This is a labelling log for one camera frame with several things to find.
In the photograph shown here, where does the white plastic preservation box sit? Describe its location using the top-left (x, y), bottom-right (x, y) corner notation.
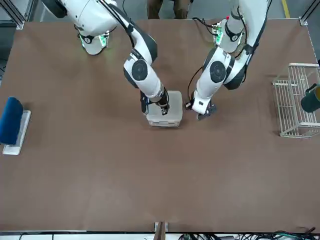
top-left (146, 90), bottom-right (184, 128)

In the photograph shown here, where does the blue rolled towel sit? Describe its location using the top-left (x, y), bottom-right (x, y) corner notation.
top-left (0, 96), bottom-right (24, 146)

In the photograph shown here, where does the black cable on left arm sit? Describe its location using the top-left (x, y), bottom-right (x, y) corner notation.
top-left (187, 0), bottom-right (267, 111)

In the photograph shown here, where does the teal mug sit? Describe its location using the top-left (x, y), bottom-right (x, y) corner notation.
top-left (300, 83), bottom-right (320, 113)

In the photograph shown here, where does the left arm base cable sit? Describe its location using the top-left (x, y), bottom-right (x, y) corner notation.
top-left (191, 16), bottom-right (219, 49)

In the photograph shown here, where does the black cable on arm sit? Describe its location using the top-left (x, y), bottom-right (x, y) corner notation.
top-left (98, 0), bottom-right (152, 116)
top-left (187, 0), bottom-right (267, 111)

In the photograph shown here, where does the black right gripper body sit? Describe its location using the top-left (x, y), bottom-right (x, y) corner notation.
top-left (157, 96), bottom-right (171, 111)

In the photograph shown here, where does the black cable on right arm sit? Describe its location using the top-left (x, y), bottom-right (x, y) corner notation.
top-left (98, 0), bottom-right (152, 116)

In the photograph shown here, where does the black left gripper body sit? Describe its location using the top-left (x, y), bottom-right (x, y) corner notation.
top-left (205, 103), bottom-right (218, 116)

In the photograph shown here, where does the white wire rack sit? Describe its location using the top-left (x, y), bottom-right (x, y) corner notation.
top-left (271, 62), bottom-right (320, 138)

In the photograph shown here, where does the aluminium corner post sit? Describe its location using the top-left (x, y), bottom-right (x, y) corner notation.
top-left (299, 0), bottom-right (320, 26)
top-left (0, 0), bottom-right (26, 30)

